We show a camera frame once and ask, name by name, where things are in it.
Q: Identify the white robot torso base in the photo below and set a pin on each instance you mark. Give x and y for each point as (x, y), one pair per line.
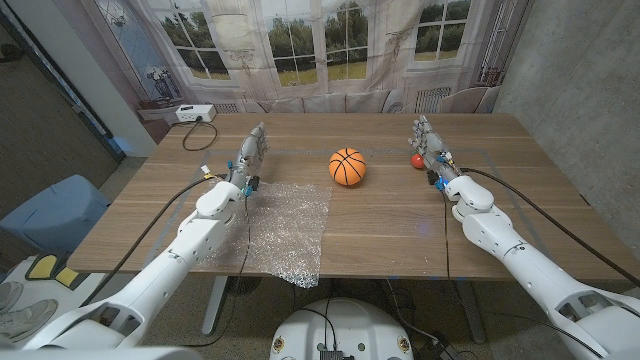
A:
(345, 325)

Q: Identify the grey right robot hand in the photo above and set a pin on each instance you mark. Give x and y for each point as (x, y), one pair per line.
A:
(434, 147)

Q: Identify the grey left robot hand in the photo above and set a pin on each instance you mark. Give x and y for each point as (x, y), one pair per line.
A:
(251, 152)

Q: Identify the orange mini basketball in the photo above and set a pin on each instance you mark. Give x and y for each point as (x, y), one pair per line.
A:
(347, 167)

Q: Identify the grey metal table leg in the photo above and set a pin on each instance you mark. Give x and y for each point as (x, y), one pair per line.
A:
(215, 305)
(471, 310)

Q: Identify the clear bubble wrap sheet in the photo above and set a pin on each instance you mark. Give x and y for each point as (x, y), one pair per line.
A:
(290, 225)

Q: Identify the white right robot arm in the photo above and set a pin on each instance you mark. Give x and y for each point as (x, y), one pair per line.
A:
(500, 232)

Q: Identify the blue chair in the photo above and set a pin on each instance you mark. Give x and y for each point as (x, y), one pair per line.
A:
(55, 215)

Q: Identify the white power strip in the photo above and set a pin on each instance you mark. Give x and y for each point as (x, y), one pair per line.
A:
(195, 113)

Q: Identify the printed window backdrop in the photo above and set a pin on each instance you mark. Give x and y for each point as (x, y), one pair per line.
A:
(300, 50)

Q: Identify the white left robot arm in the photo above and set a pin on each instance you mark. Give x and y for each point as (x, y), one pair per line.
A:
(195, 240)

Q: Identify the floor mat with shoe prints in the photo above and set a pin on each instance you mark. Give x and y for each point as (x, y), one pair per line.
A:
(45, 267)

